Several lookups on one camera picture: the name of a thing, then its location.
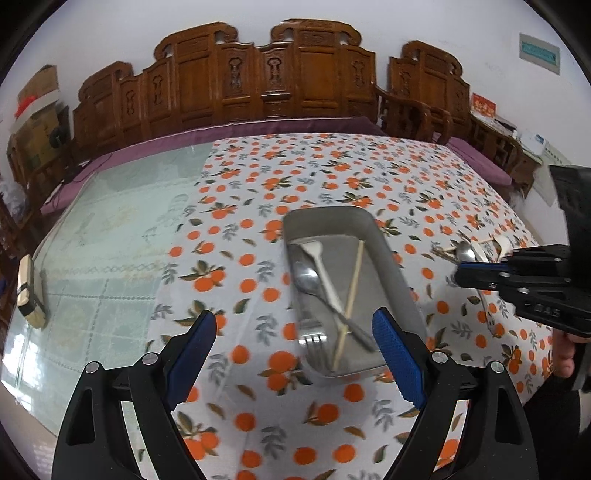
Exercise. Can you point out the grey wall panel box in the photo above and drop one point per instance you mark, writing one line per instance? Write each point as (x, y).
(540, 53)

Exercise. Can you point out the person's right hand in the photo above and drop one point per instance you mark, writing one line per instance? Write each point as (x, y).
(563, 353)

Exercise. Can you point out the large white rice paddle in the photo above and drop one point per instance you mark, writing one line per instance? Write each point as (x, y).
(503, 246)

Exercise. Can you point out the purple armchair cushion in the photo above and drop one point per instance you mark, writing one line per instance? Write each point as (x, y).
(486, 168)

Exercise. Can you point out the metal rectangular tray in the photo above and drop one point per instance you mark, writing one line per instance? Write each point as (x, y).
(330, 237)

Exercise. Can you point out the orange-print tablecloth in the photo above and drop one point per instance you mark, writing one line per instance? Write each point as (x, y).
(254, 413)

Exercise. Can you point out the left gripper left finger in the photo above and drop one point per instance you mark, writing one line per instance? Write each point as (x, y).
(93, 441)

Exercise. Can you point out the white electrical box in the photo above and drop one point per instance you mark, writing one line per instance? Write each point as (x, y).
(543, 182)

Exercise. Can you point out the carved wooden sofa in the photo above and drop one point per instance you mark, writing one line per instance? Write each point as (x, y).
(204, 76)

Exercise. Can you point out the wooden side table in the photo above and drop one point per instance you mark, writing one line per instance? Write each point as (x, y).
(504, 151)

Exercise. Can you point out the metal spoon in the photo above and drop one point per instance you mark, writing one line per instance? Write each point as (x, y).
(464, 252)
(308, 282)

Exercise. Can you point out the purple sofa cushion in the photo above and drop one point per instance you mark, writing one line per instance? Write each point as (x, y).
(67, 193)

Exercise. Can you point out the carved wooden armchair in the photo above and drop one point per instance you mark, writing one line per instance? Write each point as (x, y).
(427, 98)

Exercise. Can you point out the metal fork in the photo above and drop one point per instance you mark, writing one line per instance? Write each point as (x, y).
(322, 345)

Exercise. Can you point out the light bamboo chopstick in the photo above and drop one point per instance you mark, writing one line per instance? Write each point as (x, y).
(353, 287)

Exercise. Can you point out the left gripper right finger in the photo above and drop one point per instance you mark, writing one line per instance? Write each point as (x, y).
(496, 441)

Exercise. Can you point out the stacked cardboard boxes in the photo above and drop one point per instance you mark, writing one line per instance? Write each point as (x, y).
(41, 125)

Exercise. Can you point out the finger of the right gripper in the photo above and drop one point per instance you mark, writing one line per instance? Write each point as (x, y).
(480, 275)

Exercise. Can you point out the wooden block with black bands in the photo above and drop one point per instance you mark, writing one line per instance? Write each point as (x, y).
(29, 293)

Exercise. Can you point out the red card sign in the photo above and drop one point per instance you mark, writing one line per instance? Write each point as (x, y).
(483, 106)

